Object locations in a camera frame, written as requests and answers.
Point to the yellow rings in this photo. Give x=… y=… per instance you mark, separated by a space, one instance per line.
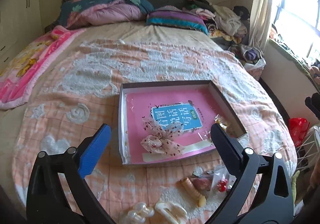
x=221 y=122

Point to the red plastic bag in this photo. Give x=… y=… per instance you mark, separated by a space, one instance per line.
x=298 y=127

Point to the white wire rack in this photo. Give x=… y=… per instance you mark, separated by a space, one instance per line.
x=308 y=151

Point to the pile of clothes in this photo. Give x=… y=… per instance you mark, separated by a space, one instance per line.
x=225 y=26

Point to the beige bed sheet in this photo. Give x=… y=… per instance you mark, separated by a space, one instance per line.
x=122 y=47

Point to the pearl hair clip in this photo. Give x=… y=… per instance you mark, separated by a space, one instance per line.
x=138 y=213

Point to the pink and teal duvet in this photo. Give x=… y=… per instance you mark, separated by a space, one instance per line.
x=82 y=13

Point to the pink book in tray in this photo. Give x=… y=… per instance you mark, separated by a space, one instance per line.
x=195 y=108

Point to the cream wardrobe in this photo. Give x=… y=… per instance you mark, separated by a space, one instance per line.
x=20 y=25

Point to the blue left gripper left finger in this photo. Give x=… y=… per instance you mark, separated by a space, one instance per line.
x=91 y=150

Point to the beige spiral hair clip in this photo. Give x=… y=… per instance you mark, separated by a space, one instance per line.
x=193 y=192

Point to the shallow cardboard box tray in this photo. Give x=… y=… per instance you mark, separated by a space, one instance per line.
x=226 y=116

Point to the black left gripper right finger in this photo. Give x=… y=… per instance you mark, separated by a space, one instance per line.
x=229 y=149

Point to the purple teal striped pillow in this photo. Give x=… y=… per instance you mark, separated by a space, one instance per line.
x=177 y=19

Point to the bag with red beads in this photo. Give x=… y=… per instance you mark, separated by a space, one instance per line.
x=222 y=180

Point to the pink cartoon blanket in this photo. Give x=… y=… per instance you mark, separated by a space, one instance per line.
x=21 y=74

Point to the floral fabric laundry bag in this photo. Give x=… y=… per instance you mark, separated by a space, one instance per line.
x=251 y=58

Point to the cream curtain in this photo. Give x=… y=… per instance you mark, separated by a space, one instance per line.
x=260 y=24

